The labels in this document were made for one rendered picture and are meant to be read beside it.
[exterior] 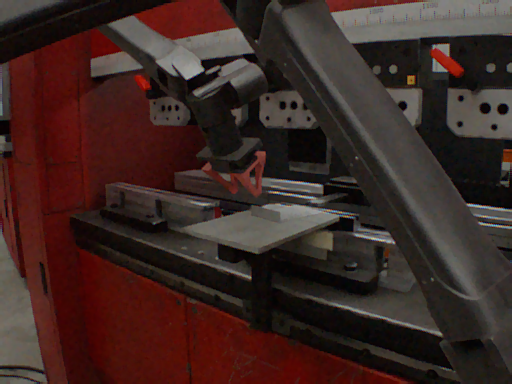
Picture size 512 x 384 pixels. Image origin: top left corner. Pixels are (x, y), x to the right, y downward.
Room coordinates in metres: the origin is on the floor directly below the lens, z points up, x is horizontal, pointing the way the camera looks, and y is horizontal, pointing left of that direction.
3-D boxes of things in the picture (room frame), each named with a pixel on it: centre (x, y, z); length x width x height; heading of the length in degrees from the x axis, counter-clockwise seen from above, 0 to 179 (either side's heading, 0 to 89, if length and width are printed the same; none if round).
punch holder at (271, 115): (0.90, -0.09, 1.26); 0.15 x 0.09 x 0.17; 50
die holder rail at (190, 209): (1.24, 0.31, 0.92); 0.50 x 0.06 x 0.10; 50
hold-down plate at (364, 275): (0.81, -0.11, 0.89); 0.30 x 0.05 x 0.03; 50
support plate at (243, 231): (0.77, -0.02, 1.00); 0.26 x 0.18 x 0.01; 140
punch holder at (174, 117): (1.15, 0.22, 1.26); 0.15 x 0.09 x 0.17; 50
